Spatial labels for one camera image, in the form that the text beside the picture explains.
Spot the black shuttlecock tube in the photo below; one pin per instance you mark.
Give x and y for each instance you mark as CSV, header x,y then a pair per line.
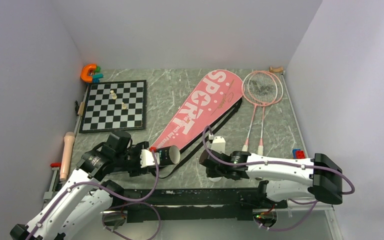
x,y
169,155

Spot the small wooden arch block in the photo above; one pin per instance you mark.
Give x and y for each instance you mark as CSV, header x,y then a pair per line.
x,y
279,70

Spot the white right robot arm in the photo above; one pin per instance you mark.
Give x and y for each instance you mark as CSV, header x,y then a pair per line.
x,y
318,177

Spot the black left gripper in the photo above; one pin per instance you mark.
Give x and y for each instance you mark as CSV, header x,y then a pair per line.
x,y
137,169

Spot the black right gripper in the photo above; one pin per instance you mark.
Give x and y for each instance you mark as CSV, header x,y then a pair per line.
x,y
211,173

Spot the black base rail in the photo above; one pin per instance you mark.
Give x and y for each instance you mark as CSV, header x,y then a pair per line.
x,y
202,204

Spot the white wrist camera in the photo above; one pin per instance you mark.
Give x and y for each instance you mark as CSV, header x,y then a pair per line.
x,y
149,158
218,144

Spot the black white chessboard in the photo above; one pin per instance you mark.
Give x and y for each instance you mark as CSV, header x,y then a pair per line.
x,y
101,113

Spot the red blue toy brick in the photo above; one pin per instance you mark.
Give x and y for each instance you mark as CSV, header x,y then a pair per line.
x,y
298,154

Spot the orange teal toy blocks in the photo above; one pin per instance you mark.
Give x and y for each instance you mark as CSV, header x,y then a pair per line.
x,y
91,73

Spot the red clamp knob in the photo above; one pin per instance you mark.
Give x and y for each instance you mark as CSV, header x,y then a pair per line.
x,y
55,165

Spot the translucent tube lid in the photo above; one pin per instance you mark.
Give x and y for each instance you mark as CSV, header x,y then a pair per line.
x,y
215,179

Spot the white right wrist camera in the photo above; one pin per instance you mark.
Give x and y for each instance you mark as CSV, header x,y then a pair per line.
x,y
218,144

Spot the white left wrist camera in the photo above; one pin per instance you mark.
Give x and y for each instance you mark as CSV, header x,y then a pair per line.
x,y
149,158

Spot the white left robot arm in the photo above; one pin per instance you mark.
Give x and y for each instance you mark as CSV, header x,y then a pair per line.
x,y
85,193

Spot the pink racket bag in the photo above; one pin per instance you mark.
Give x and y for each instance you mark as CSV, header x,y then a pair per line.
x,y
213,102

